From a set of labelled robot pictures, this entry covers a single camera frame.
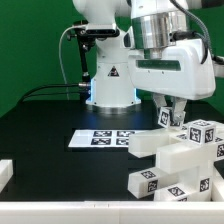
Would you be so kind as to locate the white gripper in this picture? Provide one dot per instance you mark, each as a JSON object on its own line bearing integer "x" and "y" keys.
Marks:
{"x": 178, "y": 73}

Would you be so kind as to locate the white tagged cube nut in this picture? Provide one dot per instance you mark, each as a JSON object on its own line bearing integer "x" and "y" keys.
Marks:
{"x": 164, "y": 118}

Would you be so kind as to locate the white tagged cube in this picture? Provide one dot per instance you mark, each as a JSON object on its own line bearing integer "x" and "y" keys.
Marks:
{"x": 201, "y": 131}

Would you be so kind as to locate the white chair back frame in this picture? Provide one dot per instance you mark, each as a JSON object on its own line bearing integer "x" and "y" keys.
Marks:
{"x": 171, "y": 147}

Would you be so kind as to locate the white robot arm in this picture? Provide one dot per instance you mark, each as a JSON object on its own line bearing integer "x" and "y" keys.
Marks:
{"x": 153, "y": 45}

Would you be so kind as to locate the white marker sheet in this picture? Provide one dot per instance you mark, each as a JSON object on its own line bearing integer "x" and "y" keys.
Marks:
{"x": 100, "y": 138}

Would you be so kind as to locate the black camera stand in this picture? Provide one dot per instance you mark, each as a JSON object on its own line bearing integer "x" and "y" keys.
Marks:
{"x": 83, "y": 60}

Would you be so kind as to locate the black camera on stand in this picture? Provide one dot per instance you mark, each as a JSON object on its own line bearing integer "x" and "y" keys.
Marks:
{"x": 102, "y": 31}

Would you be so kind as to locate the white front rail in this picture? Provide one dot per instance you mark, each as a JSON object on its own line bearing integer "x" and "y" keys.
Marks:
{"x": 111, "y": 213}

